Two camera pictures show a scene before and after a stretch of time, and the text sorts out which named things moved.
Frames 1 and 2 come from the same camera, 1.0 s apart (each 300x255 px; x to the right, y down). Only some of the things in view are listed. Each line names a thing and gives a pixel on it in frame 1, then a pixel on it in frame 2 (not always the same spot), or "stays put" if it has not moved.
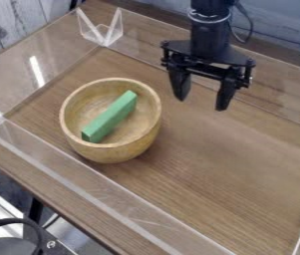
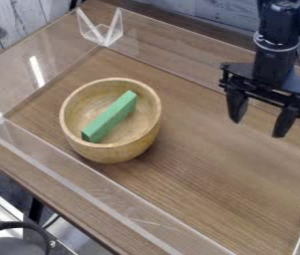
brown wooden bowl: x=86 y=102 stays put
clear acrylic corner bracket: x=102 y=34 stays put
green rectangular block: x=111 y=118 stays put
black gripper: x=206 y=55 -> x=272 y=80
